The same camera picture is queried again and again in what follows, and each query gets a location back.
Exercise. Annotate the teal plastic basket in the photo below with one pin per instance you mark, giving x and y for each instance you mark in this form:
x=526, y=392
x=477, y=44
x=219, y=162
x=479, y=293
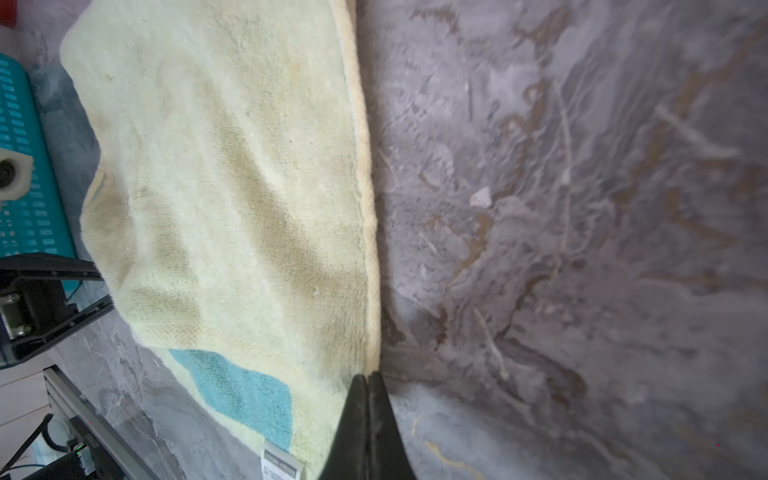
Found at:
x=32, y=215

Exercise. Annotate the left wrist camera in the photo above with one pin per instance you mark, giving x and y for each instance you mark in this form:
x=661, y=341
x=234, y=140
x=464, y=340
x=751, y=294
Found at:
x=16, y=172

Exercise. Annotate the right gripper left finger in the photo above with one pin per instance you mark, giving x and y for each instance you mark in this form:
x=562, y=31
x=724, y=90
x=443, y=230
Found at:
x=347, y=457

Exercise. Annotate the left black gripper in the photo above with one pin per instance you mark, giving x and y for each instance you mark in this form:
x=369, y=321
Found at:
x=35, y=311

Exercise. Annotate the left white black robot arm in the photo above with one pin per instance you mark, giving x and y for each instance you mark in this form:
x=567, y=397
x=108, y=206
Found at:
x=81, y=457

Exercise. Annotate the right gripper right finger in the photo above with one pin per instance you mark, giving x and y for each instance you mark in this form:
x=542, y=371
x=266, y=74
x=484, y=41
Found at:
x=386, y=458

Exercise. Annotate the pale green towel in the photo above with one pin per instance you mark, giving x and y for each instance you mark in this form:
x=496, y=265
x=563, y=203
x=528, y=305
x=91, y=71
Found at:
x=232, y=213

